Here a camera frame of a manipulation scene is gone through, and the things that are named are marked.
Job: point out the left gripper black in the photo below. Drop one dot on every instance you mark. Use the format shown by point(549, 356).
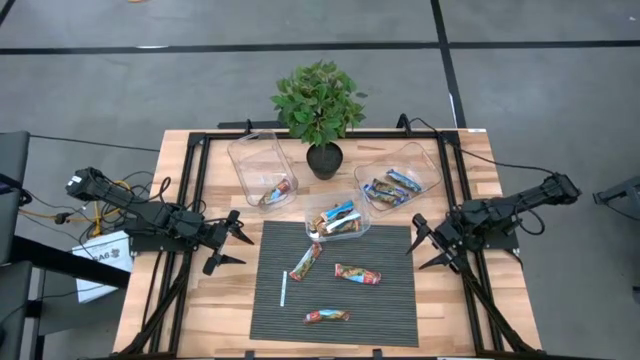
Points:
point(215, 235)

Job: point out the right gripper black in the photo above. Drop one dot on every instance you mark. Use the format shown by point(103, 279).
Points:
point(452, 235)

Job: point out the purple blue granola bar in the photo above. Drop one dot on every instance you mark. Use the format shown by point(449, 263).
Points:
point(386, 193)
point(404, 180)

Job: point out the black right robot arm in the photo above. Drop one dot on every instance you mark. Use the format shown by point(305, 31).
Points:
point(510, 205)

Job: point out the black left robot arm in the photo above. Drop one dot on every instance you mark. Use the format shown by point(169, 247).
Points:
point(145, 212)

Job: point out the white stick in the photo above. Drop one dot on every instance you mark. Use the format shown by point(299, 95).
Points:
point(284, 289)

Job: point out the dark ribbed mat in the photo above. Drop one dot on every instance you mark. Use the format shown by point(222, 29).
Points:
point(395, 320)

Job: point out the wide clear plastic bin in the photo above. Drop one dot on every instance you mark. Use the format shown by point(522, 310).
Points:
point(425, 165)

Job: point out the long clear plastic bin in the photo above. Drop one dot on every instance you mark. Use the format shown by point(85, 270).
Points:
point(260, 160)

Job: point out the small clear plastic bin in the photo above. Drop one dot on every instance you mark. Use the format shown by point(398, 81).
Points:
point(312, 200)

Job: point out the black bar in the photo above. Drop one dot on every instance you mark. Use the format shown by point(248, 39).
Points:
point(235, 125)

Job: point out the white paper box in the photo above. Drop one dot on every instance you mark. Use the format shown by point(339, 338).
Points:
point(100, 270)

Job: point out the green plant in black pot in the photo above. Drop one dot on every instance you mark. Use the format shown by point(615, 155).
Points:
point(317, 105)

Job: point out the black power plug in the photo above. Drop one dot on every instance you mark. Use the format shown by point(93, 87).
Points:
point(62, 218)

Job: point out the black beam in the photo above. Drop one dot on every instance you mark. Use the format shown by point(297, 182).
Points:
point(60, 257)

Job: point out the grey stand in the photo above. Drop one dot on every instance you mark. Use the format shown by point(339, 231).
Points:
point(625, 192)

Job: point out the dark grey chair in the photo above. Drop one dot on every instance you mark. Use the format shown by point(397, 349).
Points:
point(12, 300)

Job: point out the black aluminium table frame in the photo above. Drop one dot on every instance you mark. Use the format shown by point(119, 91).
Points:
point(380, 135)

